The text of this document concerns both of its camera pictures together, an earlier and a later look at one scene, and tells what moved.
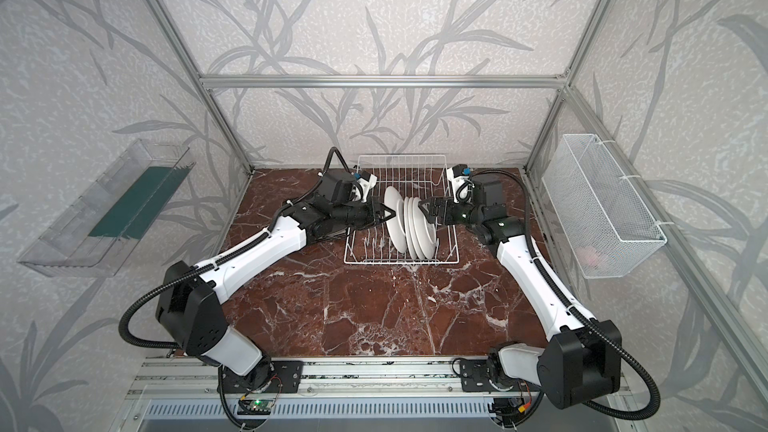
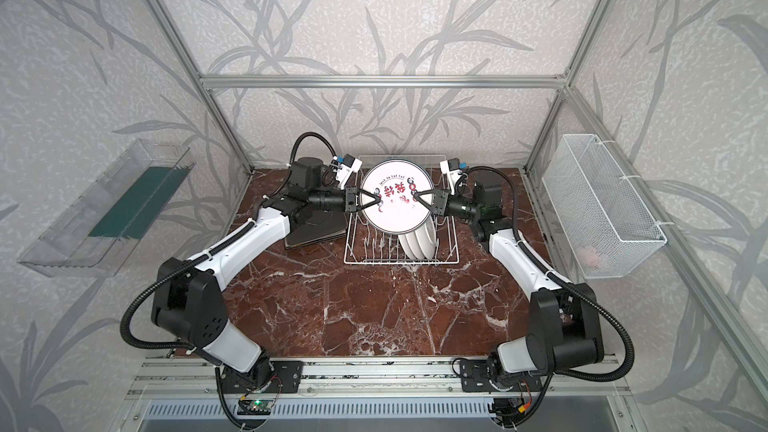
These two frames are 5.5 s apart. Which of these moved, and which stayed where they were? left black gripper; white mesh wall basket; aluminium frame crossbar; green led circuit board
Moved: left black gripper
Stayed: white mesh wall basket; green led circuit board; aluminium frame crossbar
